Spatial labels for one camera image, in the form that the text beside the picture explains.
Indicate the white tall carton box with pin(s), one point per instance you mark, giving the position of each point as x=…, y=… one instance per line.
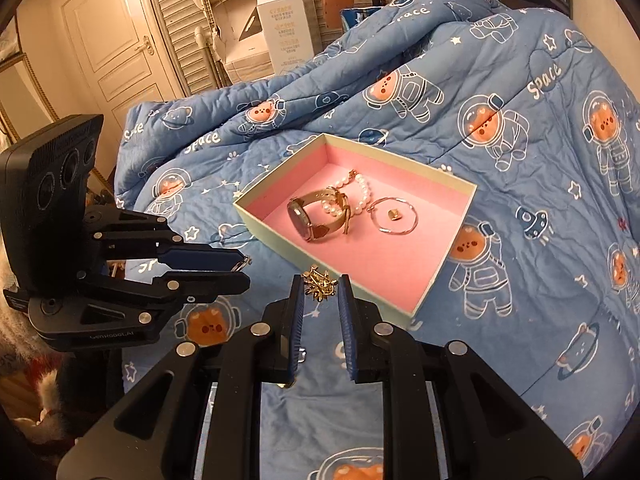
x=287, y=34

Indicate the white louvered closet door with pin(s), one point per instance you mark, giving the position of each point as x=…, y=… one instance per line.
x=177, y=21

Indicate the cream panelled door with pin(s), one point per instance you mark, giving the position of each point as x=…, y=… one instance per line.
x=120, y=52

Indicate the white baby chair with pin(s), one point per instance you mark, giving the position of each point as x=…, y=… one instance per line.
x=233, y=42

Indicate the pale green pink-lined box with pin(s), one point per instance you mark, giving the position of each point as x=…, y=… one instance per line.
x=394, y=272

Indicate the rose gold bangle with charm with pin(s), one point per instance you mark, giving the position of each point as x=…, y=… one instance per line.
x=393, y=216

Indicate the blue astronaut print quilt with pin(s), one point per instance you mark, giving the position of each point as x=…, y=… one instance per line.
x=543, y=281

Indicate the beige strap wristwatch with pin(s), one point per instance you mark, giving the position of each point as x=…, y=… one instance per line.
x=320, y=214

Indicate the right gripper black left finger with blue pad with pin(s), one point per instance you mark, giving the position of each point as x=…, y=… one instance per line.
x=197, y=411

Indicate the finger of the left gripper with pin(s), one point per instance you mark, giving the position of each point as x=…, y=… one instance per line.
x=203, y=287
x=202, y=257

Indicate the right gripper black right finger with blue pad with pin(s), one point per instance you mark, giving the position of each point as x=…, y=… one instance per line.
x=447, y=413

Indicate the gold starburst earring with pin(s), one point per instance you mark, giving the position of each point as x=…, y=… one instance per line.
x=318, y=284

